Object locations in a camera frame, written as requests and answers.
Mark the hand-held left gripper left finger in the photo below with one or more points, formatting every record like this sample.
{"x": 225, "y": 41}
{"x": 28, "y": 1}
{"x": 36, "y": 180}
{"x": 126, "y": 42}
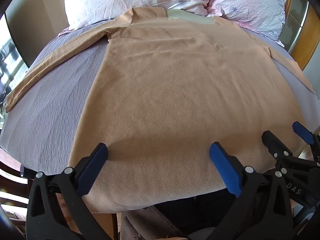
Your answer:
{"x": 93, "y": 166}

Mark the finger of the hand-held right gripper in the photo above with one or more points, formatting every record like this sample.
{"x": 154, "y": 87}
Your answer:
{"x": 303, "y": 131}
{"x": 271, "y": 141}

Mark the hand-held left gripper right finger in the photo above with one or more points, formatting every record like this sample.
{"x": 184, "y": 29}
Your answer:
{"x": 225, "y": 170}

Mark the tan long-sleeve shirt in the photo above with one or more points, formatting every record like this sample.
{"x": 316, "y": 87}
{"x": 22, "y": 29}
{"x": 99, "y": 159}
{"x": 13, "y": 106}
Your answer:
{"x": 180, "y": 92}

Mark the person's dark pants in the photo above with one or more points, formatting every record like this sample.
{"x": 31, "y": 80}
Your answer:
{"x": 195, "y": 210}

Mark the purple textured bed sheet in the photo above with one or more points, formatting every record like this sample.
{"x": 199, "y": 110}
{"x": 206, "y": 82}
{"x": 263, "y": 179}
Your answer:
{"x": 50, "y": 110}

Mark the wooden headboard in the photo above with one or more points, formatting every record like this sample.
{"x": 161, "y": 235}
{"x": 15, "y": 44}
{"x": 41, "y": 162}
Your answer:
{"x": 301, "y": 30}

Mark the pink floral pillow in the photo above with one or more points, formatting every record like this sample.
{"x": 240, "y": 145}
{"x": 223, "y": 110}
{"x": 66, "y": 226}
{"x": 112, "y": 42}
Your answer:
{"x": 252, "y": 5}

